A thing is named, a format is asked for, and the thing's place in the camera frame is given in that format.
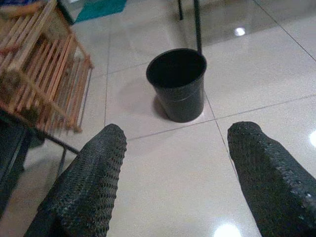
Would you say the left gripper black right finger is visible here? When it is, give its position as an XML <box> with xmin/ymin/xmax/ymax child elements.
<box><xmin>227</xmin><ymin>120</ymin><xmax>316</xmax><ymax>237</ymax></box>

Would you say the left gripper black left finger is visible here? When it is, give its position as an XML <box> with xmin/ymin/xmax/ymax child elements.
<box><xmin>24</xmin><ymin>123</ymin><xmax>128</xmax><ymax>237</ymax></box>

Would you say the black round rubbish bin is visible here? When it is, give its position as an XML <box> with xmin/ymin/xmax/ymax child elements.
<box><xmin>145</xmin><ymin>48</ymin><xmax>207</xmax><ymax>123</ymax></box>

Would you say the wooden slatted shoe rack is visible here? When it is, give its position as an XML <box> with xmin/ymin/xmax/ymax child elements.
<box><xmin>0</xmin><ymin>0</ymin><xmax>96</xmax><ymax>134</ymax></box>

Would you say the teal floor mat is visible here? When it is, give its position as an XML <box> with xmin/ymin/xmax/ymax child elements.
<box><xmin>74</xmin><ymin>0</ymin><xmax>128</xmax><ymax>24</ymax></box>

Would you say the white table with black legs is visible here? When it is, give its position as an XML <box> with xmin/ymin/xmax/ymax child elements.
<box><xmin>177</xmin><ymin>0</ymin><xmax>203</xmax><ymax>55</ymax></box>

